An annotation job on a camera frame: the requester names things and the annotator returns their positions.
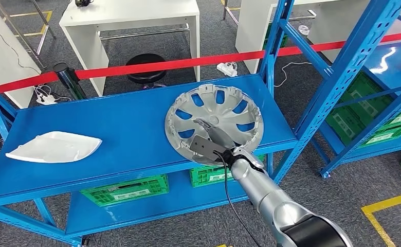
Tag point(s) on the red barrier belt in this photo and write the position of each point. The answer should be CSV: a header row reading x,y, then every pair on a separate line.
x,y
187,63

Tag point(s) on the grey plastic wheel hubcap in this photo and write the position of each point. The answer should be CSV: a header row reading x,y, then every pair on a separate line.
x,y
227,109

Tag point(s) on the blue metal shelf rack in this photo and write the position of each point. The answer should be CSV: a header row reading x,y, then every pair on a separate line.
x,y
118,129
387,64

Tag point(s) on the metal tube frame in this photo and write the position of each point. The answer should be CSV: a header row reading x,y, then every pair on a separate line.
x,y
23,41

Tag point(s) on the black stanchion post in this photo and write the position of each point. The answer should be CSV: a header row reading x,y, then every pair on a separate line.
x,y
67,80

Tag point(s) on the black round stool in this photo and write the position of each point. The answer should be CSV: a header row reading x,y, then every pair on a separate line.
x,y
146,76

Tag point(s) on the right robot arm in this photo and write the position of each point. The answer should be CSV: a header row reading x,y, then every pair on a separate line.
x,y
265,194

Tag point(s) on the white desk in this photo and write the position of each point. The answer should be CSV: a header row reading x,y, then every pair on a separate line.
x,y
129,10
253,34
3,58

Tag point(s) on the black camera bracket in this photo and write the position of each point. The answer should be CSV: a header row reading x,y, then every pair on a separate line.
x,y
226,156

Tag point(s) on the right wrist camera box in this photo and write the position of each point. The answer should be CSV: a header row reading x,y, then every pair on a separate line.
x,y
204,146

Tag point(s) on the black headphones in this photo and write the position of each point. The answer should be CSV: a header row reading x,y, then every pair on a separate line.
x,y
79,2

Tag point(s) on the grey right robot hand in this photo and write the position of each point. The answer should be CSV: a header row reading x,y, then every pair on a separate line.
x,y
219,134

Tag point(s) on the white plastic shell part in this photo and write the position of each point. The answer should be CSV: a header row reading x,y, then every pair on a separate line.
x,y
54,148

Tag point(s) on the clear plastic bag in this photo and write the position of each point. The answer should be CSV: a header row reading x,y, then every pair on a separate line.
x,y
303,30

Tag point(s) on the white power strip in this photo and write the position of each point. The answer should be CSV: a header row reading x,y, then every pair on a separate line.
x,y
226,70
45,99

